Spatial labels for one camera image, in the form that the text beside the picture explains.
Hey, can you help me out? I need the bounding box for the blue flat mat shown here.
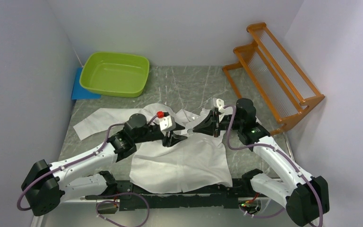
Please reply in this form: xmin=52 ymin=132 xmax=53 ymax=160
xmin=71 ymin=67 xmax=101 ymax=101

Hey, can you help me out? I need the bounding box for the green plastic basin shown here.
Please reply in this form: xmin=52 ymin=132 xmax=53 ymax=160
xmin=79 ymin=52 xmax=150 ymax=98

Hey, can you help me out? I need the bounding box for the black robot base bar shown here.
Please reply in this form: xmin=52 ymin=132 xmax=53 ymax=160
xmin=84 ymin=170 xmax=264 ymax=211

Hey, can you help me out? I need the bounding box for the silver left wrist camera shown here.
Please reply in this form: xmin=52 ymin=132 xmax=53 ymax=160
xmin=156 ymin=111 xmax=176 ymax=132

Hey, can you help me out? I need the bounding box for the white button-up shirt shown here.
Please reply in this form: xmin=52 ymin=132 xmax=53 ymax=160
xmin=73 ymin=103 xmax=233 ymax=194

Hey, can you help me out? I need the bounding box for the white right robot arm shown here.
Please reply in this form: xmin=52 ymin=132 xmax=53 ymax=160
xmin=192 ymin=98 xmax=330 ymax=227

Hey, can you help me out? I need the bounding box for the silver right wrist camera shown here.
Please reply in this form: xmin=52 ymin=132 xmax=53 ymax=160
xmin=212 ymin=98 xmax=225 ymax=114

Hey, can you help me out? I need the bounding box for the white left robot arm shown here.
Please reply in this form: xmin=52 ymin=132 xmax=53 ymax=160
xmin=17 ymin=112 xmax=187 ymax=216

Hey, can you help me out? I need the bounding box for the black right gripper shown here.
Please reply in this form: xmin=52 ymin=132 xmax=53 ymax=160
xmin=193 ymin=110 xmax=243 ymax=138

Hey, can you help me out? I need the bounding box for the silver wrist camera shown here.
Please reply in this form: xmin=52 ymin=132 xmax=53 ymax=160
xmin=156 ymin=111 xmax=176 ymax=132
xmin=212 ymin=98 xmax=225 ymax=114

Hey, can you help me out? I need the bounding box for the orange wooden rack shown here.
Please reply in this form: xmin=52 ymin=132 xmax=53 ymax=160
xmin=222 ymin=22 xmax=325 ymax=135

